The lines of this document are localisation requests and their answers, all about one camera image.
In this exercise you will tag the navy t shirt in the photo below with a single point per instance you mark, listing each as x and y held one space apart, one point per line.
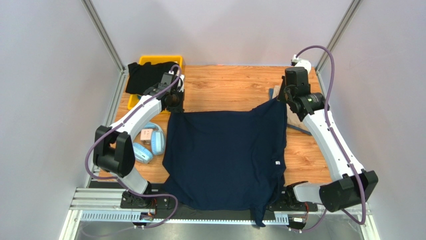
227 160

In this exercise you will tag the beige folded t shirt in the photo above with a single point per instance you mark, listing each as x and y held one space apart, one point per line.
293 116

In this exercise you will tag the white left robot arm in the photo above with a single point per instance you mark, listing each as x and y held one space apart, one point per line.
113 150

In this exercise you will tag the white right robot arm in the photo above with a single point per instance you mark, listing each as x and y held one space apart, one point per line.
351 184

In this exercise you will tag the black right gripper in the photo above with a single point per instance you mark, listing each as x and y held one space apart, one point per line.
285 95

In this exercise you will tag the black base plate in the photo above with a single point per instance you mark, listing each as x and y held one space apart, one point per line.
162 207

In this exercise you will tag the blue folded t shirt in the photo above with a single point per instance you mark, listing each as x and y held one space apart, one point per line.
271 91

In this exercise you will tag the light blue headphones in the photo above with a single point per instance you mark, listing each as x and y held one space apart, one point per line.
158 144

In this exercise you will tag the pinkish cube power adapter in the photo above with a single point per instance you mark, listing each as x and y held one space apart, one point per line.
146 135

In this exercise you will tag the aluminium frame rail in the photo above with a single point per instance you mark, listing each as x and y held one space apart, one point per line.
95 213

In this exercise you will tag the black t shirt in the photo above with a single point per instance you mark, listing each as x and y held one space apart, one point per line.
142 77

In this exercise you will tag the yellow plastic bin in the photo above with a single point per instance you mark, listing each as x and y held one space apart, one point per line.
154 59

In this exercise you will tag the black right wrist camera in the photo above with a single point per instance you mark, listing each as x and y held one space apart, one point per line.
300 62

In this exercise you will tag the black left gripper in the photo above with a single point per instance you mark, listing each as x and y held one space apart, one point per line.
179 108

